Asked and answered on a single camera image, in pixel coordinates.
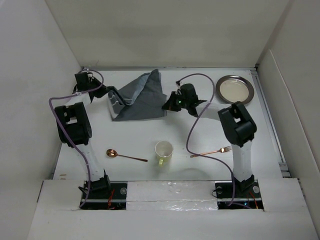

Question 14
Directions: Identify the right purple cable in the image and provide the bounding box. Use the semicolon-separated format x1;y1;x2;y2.
176;72;241;207

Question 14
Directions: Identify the copper fork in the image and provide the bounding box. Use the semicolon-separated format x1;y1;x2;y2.
190;146;232;158

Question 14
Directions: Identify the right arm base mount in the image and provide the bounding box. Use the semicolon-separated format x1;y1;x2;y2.
211;175;264;210

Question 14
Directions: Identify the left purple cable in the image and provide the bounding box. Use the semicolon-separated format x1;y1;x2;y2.
48;67;105;208

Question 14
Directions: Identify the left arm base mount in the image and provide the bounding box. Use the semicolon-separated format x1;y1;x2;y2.
78;175;128;210

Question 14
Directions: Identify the copper spoon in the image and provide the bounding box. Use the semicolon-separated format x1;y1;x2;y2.
106;149;148;162

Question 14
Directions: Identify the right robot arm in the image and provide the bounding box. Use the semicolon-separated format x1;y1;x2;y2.
162;83;257;197

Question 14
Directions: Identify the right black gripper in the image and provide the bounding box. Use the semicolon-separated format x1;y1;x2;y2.
162;90;189;112

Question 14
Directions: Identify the grey cloth placemat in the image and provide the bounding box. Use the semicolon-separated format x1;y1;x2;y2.
107;69;167;122

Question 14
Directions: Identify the round metal plate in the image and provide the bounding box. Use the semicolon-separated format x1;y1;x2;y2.
216;75;255;105

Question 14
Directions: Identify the yellow mug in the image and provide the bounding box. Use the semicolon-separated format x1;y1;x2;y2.
154;140;174;167

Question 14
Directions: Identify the purple cable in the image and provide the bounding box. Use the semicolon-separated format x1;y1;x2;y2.
176;72;241;207
48;67;105;208

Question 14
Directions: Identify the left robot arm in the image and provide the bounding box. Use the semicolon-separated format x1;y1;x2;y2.
49;69;117;199

